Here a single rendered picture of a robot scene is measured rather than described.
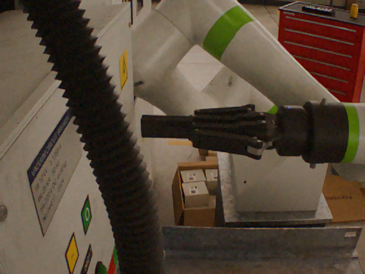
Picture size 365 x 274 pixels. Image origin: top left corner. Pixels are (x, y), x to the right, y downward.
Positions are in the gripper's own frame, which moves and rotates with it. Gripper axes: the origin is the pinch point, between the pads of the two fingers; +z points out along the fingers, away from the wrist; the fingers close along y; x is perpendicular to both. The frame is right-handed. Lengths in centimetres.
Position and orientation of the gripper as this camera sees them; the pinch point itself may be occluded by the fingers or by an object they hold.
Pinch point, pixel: (165, 126)
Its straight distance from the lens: 59.6
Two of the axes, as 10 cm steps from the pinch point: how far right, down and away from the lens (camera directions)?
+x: 0.0, -8.7, -4.8
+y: 0.7, -4.8, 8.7
